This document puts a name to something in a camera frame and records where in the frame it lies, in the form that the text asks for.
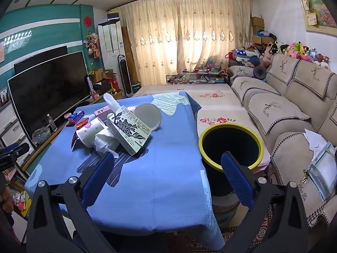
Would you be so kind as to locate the dark round cap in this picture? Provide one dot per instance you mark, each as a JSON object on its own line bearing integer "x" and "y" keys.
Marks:
{"x": 260, "y": 71}

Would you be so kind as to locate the pile of plush toys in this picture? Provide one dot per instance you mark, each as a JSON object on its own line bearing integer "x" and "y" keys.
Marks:
{"x": 297, "y": 50}

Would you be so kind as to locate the red flat packet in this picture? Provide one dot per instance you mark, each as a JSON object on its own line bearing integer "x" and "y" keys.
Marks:
{"x": 82, "y": 123}

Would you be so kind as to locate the round white lid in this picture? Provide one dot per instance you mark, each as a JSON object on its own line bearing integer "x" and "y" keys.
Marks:
{"x": 148, "y": 116}

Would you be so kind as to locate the white tissue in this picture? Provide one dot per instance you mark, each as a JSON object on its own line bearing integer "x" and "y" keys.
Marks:
{"x": 105, "y": 142}
{"x": 112, "y": 101}

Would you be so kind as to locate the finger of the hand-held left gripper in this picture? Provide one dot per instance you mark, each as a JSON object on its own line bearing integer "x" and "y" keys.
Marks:
{"x": 19, "y": 150}

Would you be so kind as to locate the round patterned stool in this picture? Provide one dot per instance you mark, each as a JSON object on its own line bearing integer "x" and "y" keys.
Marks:
{"x": 226, "y": 210}

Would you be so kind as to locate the green box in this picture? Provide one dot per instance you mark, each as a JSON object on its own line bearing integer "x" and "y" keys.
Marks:
{"x": 135, "y": 87}

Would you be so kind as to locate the clear plastic bag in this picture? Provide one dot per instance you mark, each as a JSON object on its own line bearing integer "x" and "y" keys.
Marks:
{"x": 322, "y": 168}

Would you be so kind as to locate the red box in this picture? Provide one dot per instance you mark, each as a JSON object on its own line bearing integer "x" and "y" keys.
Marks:
{"x": 114, "y": 84}

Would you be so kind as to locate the patterned rug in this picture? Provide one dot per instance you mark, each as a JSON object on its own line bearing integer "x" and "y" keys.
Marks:
{"x": 260, "y": 232}

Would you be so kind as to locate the glass side table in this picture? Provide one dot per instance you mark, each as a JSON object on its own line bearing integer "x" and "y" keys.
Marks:
{"x": 194, "y": 77}

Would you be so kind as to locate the blue star-print tablecloth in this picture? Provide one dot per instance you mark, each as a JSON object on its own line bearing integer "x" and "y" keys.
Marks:
{"x": 163, "y": 176}

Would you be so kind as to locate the white plastic drawer unit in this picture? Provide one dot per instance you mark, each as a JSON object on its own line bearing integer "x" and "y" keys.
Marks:
{"x": 10, "y": 126}

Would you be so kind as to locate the dark flat box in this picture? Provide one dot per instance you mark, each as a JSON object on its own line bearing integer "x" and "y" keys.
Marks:
{"x": 113, "y": 15}

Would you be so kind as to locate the blue patterned bag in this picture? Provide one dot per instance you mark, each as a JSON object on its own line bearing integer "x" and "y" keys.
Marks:
{"x": 246, "y": 55}

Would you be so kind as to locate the floral tissue box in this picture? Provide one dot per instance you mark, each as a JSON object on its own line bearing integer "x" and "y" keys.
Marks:
{"x": 129, "y": 131}

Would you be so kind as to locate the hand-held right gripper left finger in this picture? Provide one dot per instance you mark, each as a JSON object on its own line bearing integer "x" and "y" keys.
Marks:
{"x": 97, "y": 174}

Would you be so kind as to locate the hanging flower decoration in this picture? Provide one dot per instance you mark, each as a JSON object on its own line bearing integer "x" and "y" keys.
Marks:
{"x": 92, "y": 43}

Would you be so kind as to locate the red round wall ornament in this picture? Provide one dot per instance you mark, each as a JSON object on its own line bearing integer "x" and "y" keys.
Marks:
{"x": 87, "y": 21}

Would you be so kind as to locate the beige sofa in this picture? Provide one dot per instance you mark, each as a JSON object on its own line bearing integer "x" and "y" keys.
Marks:
{"x": 284, "y": 105}

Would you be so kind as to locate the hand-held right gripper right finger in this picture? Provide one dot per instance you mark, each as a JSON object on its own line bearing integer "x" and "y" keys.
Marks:
{"x": 237, "y": 179}

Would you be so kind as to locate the pink box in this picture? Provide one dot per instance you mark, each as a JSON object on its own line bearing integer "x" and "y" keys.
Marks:
{"x": 102, "y": 111}

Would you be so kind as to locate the large curved television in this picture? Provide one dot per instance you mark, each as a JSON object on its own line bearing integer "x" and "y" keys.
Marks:
{"x": 50, "y": 92}

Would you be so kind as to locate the floral beige mat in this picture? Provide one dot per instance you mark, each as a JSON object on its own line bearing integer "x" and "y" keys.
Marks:
{"x": 218, "y": 102}

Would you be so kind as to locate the yellow crate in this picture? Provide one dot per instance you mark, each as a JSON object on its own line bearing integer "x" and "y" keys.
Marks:
{"x": 118, "y": 95}

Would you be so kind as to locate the framed flower painting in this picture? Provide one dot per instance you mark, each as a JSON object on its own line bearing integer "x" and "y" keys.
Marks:
{"x": 321, "y": 8}

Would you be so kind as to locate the person's left hand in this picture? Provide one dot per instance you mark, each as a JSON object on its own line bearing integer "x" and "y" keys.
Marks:
{"x": 5, "y": 195}

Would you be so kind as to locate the white paper sheets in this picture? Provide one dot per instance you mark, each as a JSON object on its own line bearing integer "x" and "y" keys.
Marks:
{"x": 314, "y": 137}

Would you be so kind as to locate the glass ashtray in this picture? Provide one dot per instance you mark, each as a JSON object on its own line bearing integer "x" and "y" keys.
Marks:
{"x": 41, "y": 135}

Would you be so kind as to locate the beige embroidered curtain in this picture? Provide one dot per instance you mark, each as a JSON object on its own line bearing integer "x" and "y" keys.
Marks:
{"x": 184, "y": 37}

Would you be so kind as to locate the open cardboard box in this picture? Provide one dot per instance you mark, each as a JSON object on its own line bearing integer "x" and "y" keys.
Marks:
{"x": 109, "y": 73}

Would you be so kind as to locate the pink wall poster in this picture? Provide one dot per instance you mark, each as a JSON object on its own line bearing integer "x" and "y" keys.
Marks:
{"x": 2, "y": 52}

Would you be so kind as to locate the black box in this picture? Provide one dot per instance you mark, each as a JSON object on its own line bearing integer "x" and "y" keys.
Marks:
{"x": 102, "y": 87}

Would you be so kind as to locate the black tower fan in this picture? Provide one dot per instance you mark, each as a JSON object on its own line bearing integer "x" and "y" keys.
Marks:
{"x": 125, "y": 76}

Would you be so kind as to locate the floral paper cup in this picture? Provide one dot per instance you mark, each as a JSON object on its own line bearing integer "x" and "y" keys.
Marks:
{"x": 88, "y": 134}

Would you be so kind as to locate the blue tissue packet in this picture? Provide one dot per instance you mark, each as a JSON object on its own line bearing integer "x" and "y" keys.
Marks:
{"x": 76, "y": 116}

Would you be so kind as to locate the pile of colourful books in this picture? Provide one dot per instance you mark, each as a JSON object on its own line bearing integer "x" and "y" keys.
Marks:
{"x": 21, "y": 197}

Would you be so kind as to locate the clear water bottle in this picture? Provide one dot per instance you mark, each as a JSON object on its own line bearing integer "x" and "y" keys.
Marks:
{"x": 52, "y": 123}

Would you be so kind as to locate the white standing air conditioner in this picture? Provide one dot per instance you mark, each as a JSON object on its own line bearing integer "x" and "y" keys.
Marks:
{"x": 109, "y": 39}

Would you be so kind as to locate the black yellow-rimmed trash bin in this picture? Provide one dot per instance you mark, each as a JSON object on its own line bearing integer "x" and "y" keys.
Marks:
{"x": 229, "y": 142}

